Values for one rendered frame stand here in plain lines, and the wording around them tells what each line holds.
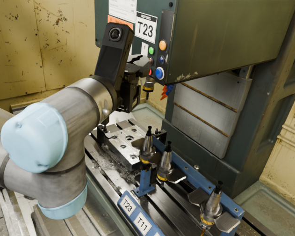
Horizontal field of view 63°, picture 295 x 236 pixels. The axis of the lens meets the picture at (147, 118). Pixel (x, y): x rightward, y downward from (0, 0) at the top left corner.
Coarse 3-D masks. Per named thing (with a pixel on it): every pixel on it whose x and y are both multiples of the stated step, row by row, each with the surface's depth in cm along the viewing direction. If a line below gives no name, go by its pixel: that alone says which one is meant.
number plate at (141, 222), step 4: (140, 212) 101; (140, 216) 100; (136, 220) 101; (140, 220) 100; (144, 220) 99; (136, 224) 100; (140, 224) 99; (144, 224) 98; (148, 224) 97; (140, 228) 98; (144, 228) 97; (148, 228) 97; (144, 232) 97
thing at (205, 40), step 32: (96, 0) 88; (160, 0) 62; (192, 0) 60; (224, 0) 67; (256, 0) 76; (288, 0) 88; (96, 32) 94; (192, 32) 65; (224, 32) 74; (256, 32) 85; (192, 64) 72; (224, 64) 82
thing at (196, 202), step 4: (200, 188) 81; (192, 192) 79; (196, 192) 79; (200, 192) 79; (204, 192) 80; (188, 196) 78; (192, 196) 78; (196, 196) 78; (200, 196) 78; (204, 196) 78; (208, 196) 78; (192, 200) 76; (196, 200) 76; (200, 200) 76; (196, 204) 75; (200, 204) 75
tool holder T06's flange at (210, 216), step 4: (204, 200) 76; (204, 204) 74; (220, 204) 75; (200, 208) 76; (204, 208) 73; (220, 208) 73; (204, 212) 74; (208, 212) 72; (212, 212) 72; (216, 212) 72; (220, 212) 72; (208, 216) 73; (212, 216) 72; (216, 216) 72; (212, 220) 72
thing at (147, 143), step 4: (148, 136) 91; (144, 140) 93; (148, 140) 92; (152, 140) 93; (144, 144) 93; (148, 144) 92; (152, 144) 94; (144, 148) 93; (148, 148) 93; (152, 148) 94
